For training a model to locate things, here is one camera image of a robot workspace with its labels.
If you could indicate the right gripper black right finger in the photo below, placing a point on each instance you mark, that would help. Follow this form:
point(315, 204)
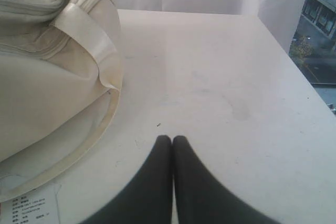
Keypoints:
point(200, 197)

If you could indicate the grey building outside window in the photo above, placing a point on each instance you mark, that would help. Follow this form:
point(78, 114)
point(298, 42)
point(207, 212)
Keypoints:
point(313, 45)

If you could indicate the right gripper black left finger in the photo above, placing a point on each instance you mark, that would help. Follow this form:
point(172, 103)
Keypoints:
point(148, 197)

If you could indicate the cream duffel bag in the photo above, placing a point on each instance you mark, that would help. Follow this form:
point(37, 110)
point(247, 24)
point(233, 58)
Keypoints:
point(61, 79)

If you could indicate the white paper hang tag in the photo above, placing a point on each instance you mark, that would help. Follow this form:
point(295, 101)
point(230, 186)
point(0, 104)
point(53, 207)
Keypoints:
point(37, 206)

